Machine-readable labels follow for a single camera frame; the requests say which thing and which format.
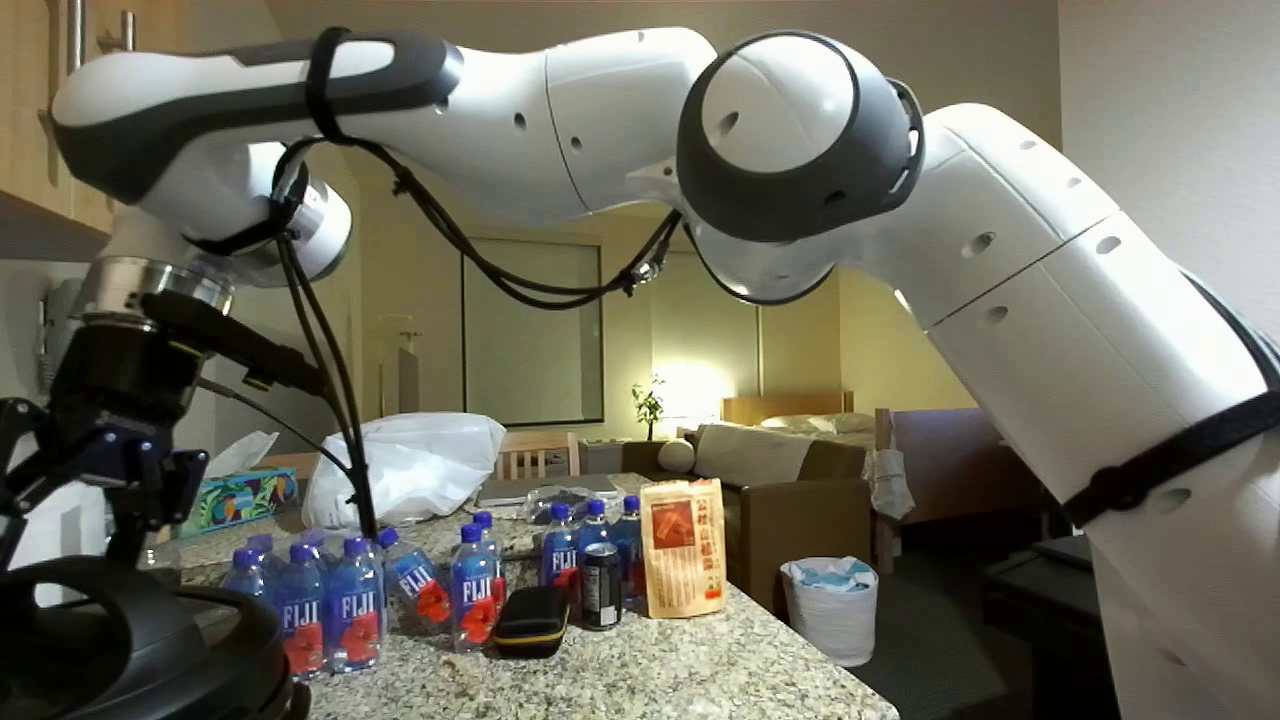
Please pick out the colourful tissue box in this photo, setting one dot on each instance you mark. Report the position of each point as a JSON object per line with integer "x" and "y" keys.
{"x": 243, "y": 487}

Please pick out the white plastic bag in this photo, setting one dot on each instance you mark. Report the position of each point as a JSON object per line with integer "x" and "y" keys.
{"x": 417, "y": 466}

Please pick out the bed with headboard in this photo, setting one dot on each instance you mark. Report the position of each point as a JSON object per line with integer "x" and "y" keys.
{"x": 924, "y": 466}

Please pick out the dark soda can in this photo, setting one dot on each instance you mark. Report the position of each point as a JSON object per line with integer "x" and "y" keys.
{"x": 602, "y": 594}

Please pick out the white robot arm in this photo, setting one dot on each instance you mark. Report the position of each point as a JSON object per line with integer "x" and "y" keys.
{"x": 1136, "y": 398}

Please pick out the brown cardboard box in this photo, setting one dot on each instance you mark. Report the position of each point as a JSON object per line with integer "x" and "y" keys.
{"x": 816, "y": 514}

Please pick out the wooden chair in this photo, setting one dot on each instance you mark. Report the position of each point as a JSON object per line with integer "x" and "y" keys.
{"x": 536, "y": 455}

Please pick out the white trash bin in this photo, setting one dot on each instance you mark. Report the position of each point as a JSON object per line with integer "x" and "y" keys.
{"x": 834, "y": 607}

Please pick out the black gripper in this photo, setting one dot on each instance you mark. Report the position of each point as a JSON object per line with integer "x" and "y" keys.
{"x": 112, "y": 405}

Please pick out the orange snack bag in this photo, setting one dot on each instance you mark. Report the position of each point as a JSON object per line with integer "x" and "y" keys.
{"x": 683, "y": 547}

